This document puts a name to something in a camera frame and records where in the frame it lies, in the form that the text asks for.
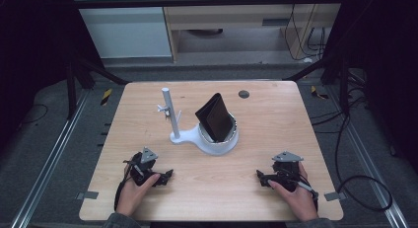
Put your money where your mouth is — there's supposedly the light wooden desk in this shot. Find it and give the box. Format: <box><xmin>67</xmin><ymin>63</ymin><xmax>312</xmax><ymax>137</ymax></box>
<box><xmin>160</xmin><ymin>0</ymin><xmax>346</xmax><ymax>63</ymax></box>

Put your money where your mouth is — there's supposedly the black horizontal frame bar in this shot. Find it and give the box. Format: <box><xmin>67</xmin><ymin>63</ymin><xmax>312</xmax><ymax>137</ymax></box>
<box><xmin>70</xmin><ymin>0</ymin><xmax>346</xmax><ymax>9</ymax></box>

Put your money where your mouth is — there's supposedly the yellow black striped marker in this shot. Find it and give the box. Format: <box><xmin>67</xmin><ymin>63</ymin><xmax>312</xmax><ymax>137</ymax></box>
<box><xmin>310</xmin><ymin>85</ymin><xmax>329</xmax><ymax>100</ymax></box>
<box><xmin>100</xmin><ymin>88</ymin><xmax>113</xmax><ymax>107</ymax></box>

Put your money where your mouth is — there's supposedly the black metal stand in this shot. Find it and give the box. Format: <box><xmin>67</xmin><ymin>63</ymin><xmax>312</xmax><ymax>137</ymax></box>
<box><xmin>284</xmin><ymin>54</ymin><xmax>352</xmax><ymax>117</ymax></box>
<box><xmin>63</xmin><ymin>53</ymin><xmax>130</xmax><ymax>121</ymax></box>

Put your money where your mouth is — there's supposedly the white cabinet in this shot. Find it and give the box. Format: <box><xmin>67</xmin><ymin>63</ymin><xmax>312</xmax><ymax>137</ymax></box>
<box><xmin>69</xmin><ymin>0</ymin><xmax>173</xmax><ymax>59</ymax></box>

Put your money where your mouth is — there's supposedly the thin black floor cable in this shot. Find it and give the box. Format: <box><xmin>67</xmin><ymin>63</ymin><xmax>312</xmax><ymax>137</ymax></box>
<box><xmin>19</xmin><ymin>104</ymin><xmax>49</xmax><ymax>125</ymax></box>

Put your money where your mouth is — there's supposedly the white stand with bowl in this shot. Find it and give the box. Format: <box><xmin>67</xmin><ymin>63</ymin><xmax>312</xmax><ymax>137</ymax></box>
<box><xmin>157</xmin><ymin>87</ymin><xmax>240</xmax><ymax>157</ymax></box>

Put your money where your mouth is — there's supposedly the right hand-held gripper black cable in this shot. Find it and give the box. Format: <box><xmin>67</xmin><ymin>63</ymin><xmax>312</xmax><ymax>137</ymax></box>
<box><xmin>297</xmin><ymin>173</ymin><xmax>320</xmax><ymax>212</ymax></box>

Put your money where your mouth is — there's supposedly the long black floor cable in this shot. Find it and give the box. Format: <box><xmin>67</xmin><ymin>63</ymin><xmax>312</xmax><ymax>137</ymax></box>
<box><xmin>310</xmin><ymin>113</ymin><xmax>394</xmax><ymax>213</ymax></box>

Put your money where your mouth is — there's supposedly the dark brown leather wallet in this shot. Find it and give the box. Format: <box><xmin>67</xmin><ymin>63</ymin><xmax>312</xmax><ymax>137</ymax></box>
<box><xmin>194</xmin><ymin>92</ymin><xmax>235</xmax><ymax>143</ymax></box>

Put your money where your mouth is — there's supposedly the hand-held gripper black cable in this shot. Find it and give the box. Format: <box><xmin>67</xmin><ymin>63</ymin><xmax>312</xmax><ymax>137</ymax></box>
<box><xmin>113</xmin><ymin>178</ymin><xmax>132</xmax><ymax>212</ymax></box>
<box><xmin>297</xmin><ymin>173</ymin><xmax>320</xmax><ymax>212</ymax></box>

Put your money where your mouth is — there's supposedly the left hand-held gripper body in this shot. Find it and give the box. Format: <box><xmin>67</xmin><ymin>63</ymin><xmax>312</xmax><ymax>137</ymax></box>
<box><xmin>122</xmin><ymin>146</ymin><xmax>163</xmax><ymax>187</ymax></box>

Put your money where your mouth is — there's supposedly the person's left hand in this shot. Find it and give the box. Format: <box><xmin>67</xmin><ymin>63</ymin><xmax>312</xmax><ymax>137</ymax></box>
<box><xmin>115</xmin><ymin>163</ymin><xmax>162</xmax><ymax>217</ymax></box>

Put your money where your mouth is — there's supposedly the grey tape strip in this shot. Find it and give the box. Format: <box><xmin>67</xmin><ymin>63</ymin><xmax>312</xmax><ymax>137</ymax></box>
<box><xmin>76</xmin><ymin>190</ymin><xmax>100</xmax><ymax>200</ymax></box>
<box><xmin>323</xmin><ymin>190</ymin><xmax>348</xmax><ymax>202</ymax></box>

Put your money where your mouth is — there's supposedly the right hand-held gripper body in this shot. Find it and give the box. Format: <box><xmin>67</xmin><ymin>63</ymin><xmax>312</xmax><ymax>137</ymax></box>
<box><xmin>269</xmin><ymin>151</ymin><xmax>305</xmax><ymax>192</ymax></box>

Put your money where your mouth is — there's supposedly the aluminium floor rail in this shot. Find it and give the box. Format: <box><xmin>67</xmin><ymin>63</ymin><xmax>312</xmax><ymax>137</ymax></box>
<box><xmin>328</xmin><ymin>86</ymin><xmax>410</xmax><ymax>228</ymax></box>
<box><xmin>11</xmin><ymin>89</ymin><xmax>90</xmax><ymax>228</ymax></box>

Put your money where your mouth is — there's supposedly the left hand-held gripper black cable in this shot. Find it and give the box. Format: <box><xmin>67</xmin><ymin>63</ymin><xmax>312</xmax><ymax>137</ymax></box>
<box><xmin>113</xmin><ymin>178</ymin><xmax>132</xmax><ymax>212</ymax></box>

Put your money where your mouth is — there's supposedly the black hanging cables bundle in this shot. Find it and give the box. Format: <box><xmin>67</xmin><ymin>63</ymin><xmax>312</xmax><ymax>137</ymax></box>
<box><xmin>284</xmin><ymin>4</ymin><xmax>327</xmax><ymax>62</ymax></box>

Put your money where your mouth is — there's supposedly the person's right hand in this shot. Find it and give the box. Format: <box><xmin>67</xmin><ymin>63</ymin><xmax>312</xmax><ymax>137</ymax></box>
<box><xmin>267</xmin><ymin>163</ymin><xmax>319</xmax><ymax>222</ymax></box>

